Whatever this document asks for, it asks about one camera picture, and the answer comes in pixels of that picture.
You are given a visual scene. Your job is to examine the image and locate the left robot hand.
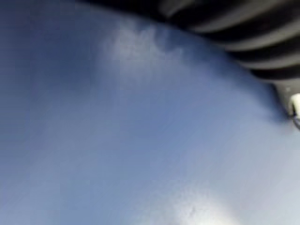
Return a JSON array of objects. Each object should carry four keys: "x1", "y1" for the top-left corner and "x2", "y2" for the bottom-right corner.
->
[{"x1": 77, "y1": 0, "x2": 300, "y2": 129}]

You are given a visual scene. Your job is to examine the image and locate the blue folder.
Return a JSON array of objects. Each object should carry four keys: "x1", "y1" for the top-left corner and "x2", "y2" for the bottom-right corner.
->
[{"x1": 0, "y1": 0, "x2": 300, "y2": 225}]

